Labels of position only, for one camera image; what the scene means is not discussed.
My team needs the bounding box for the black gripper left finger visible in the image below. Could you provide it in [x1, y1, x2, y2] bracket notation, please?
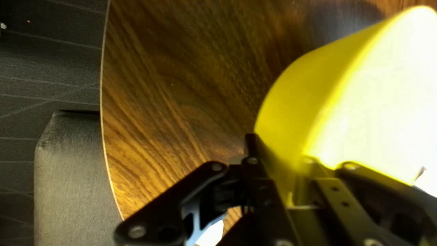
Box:
[113, 161, 250, 246]

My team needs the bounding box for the dark grey sofa chair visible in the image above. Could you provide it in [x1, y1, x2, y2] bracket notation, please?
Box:
[34, 111, 121, 246]

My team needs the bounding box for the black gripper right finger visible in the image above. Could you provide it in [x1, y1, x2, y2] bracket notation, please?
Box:
[255, 157, 437, 246]

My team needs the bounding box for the yellow plastic bowl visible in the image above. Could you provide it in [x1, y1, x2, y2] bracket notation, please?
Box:
[254, 6, 437, 206]

